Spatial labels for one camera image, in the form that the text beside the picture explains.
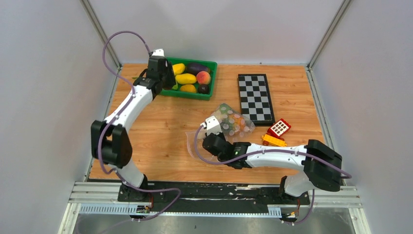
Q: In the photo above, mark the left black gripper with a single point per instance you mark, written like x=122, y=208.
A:
x=171, y=81

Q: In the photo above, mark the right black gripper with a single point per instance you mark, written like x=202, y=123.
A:
x=221, y=135

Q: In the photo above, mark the clear dotted zip bag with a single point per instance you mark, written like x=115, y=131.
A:
x=233, y=125

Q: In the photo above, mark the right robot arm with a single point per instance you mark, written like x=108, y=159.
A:
x=317, y=165

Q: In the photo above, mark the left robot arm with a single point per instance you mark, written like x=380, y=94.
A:
x=111, y=145

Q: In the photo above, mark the yellow fake mango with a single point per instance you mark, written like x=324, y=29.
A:
x=178, y=68

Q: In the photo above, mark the yellow fake potato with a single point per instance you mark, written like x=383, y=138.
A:
x=185, y=79

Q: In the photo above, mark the orange fake fruit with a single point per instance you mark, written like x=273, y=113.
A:
x=188, y=88

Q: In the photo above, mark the dark purple fake eggplant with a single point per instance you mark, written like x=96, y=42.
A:
x=194, y=68

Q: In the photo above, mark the red yellow fake peach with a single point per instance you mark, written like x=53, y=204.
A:
x=203, y=77

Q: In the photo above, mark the dark fake passion fruit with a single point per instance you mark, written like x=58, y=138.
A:
x=203, y=89

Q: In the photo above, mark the green plastic tray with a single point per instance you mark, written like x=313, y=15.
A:
x=176, y=93

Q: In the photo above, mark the yellow toy wagon block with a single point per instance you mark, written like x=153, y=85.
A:
x=273, y=141

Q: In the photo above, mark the black white checkerboard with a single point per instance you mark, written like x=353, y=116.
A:
x=255, y=99

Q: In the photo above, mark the red toy window block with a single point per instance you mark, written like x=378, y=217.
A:
x=279, y=128

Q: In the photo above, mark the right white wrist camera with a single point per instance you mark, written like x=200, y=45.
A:
x=211, y=125

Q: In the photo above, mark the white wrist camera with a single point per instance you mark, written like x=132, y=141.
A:
x=158, y=53
x=211, y=125

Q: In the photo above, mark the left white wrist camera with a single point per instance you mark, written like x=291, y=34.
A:
x=158, y=53

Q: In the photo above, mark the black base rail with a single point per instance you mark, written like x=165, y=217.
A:
x=211, y=197

